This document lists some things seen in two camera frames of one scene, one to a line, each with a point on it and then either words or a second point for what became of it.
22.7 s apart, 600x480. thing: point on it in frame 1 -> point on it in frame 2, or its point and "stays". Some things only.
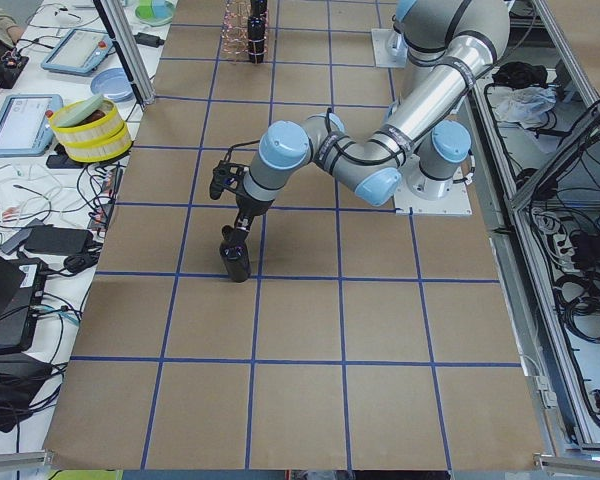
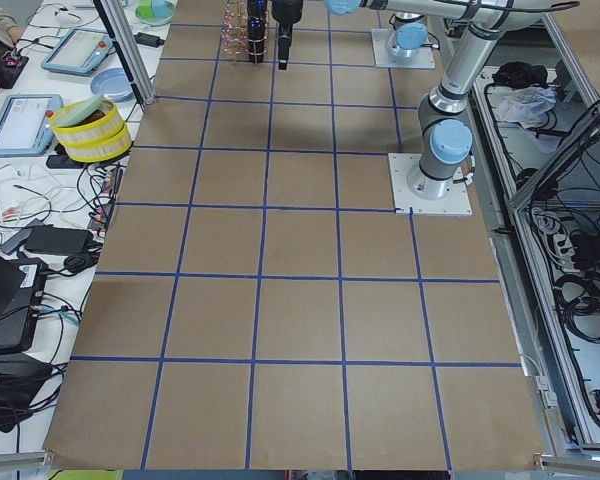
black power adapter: x=149 y=40 stays
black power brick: x=58 y=239 stays
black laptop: x=11 y=295 stays
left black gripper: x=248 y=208 -> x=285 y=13
